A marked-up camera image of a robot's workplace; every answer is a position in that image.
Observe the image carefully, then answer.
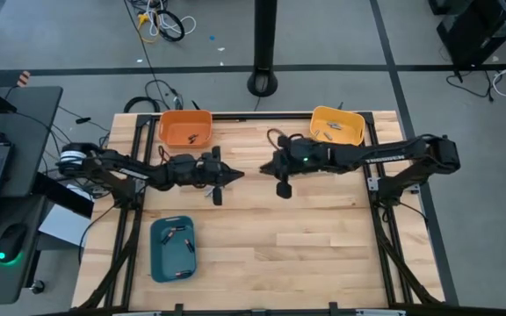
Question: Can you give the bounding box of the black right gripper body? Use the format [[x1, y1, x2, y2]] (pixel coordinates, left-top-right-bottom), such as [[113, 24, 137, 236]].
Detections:
[[278, 135, 329, 177]]

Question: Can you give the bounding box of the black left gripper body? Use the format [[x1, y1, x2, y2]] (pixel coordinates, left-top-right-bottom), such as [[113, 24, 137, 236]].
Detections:
[[182, 147, 225, 188]]

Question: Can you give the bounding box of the yellow plastic bin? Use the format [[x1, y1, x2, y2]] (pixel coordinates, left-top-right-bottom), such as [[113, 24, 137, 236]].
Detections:
[[309, 105, 366, 147]]

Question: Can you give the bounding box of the teal plastic bin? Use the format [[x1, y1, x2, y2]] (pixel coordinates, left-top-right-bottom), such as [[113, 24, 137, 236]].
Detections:
[[148, 215, 199, 284]]

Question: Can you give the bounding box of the orange plastic bin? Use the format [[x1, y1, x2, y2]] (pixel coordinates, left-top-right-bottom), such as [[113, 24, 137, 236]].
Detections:
[[158, 109, 214, 149]]

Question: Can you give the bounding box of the black slanted panel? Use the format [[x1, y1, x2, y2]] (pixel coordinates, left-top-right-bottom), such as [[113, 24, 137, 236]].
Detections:
[[33, 173, 96, 219]]

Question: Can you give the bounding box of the white flat box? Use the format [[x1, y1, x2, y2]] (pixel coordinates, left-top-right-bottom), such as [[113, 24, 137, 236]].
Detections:
[[37, 204, 92, 249]]

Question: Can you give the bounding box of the black side desk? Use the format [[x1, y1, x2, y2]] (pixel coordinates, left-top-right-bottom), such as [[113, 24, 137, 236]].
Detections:
[[0, 85, 64, 307]]

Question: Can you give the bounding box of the black computer mouse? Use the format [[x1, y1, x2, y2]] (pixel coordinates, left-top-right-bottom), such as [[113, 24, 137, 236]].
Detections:
[[0, 222, 29, 264]]

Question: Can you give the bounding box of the black computer tower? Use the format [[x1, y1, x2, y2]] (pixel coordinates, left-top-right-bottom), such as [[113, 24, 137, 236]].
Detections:
[[436, 0, 506, 68]]

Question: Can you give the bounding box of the black aluminium table frame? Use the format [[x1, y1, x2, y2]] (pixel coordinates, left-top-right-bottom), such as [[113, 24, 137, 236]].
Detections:
[[71, 111, 446, 316]]

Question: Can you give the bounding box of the gray arm base bracket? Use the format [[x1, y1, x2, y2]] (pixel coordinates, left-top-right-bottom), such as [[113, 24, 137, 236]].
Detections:
[[365, 175, 422, 196]]

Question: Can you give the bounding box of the black cable tangle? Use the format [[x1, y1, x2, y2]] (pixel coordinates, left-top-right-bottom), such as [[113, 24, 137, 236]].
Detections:
[[144, 78, 185, 111]]

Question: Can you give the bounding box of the thick black cable arc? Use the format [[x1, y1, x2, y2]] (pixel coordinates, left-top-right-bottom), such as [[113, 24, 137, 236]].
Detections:
[[123, 95, 162, 114]]

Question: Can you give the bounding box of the thin black floor cable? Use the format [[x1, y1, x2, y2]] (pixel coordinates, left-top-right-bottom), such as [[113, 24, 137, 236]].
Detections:
[[123, 0, 169, 111]]

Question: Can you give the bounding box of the black coiled cable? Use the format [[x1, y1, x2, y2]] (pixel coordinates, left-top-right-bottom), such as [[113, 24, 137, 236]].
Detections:
[[154, 8, 186, 43]]

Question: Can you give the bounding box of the white floor cable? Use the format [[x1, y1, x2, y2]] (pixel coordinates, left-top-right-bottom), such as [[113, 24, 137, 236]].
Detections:
[[145, 0, 198, 39]]

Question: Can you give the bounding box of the yellow floor cable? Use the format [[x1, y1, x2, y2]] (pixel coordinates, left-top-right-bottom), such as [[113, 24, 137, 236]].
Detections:
[[135, 11, 163, 45]]

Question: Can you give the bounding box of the black power cable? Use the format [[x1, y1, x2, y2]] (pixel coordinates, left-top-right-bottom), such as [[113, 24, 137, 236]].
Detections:
[[445, 65, 495, 104]]

